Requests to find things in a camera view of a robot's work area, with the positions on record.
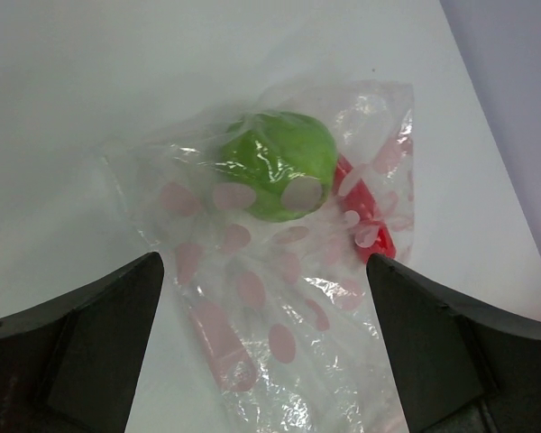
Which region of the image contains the clear zip top bag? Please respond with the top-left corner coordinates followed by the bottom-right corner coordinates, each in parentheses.
top-left (100, 80), bottom-right (415, 432)

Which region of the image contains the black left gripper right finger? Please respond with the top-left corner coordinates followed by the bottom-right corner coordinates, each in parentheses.
top-left (366, 254), bottom-right (541, 432)

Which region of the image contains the green fake lime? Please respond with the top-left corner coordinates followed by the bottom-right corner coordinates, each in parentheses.
top-left (216, 111), bottom-right (338, 223)

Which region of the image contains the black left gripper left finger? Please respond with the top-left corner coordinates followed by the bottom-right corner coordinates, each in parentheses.
top-left (0, 253), bottom-right (164, 432)

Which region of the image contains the red fake chili pepper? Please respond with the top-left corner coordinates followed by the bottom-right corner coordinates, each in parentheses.
top-left (332, 153), bottom-right (397, 263)

